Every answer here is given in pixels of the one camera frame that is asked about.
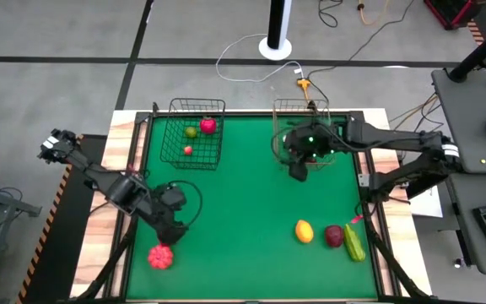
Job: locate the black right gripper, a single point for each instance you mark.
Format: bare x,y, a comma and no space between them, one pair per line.
314,141

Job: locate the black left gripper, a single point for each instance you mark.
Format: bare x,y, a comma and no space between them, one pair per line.
169,211

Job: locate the red-orange ribbed pumpkin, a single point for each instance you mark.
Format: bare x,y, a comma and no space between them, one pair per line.
160,257

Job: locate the yellow mango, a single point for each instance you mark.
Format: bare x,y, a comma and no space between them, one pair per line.
304,231

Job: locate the dark red apple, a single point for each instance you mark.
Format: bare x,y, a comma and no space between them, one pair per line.
334,236

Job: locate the green lime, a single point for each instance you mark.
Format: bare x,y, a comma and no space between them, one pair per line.
190,132

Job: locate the green cucumber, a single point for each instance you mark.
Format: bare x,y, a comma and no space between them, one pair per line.
354,243

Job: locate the bright red apple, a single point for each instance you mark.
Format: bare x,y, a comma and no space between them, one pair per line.
208,125

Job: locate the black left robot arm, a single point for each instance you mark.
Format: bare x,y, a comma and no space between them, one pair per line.
99,175

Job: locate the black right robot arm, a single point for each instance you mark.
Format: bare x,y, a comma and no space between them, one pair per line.
395,137

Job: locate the pink tag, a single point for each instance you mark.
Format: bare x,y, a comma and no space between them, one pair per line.
356,219

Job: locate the green table mat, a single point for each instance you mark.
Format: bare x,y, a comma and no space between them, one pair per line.
243,253

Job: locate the yellow power plug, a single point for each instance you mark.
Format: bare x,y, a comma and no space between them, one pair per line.
303,83

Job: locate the black hazard-striped platform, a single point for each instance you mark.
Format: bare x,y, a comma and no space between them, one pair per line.
70,236

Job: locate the black white pole stand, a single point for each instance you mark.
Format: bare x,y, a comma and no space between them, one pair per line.
275,50

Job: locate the white paper sheet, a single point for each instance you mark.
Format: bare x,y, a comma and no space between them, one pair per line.
426,207

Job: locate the grey desk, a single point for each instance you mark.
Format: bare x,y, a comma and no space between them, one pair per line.
479,262
462,118

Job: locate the red black generator box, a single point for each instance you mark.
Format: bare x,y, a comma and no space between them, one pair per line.
449,12

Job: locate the silver metal bracket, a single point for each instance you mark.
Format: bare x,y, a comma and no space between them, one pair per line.
364,180

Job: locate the black table frame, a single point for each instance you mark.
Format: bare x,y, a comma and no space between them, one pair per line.
143,117

